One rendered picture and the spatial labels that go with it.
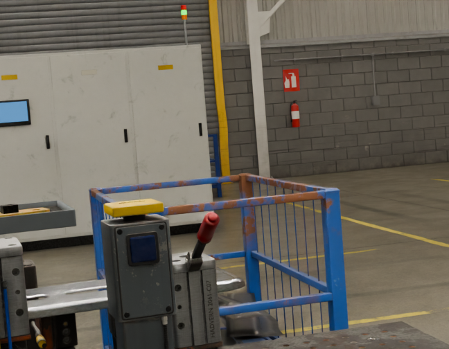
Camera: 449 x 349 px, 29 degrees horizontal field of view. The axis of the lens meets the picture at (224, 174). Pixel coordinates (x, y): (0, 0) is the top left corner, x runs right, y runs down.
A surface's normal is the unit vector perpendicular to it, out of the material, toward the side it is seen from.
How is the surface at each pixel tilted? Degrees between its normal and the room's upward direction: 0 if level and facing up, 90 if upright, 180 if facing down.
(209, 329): 90
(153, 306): 90
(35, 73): 90
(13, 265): 90
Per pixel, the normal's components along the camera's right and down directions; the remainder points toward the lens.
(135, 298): 0.30, 0.04
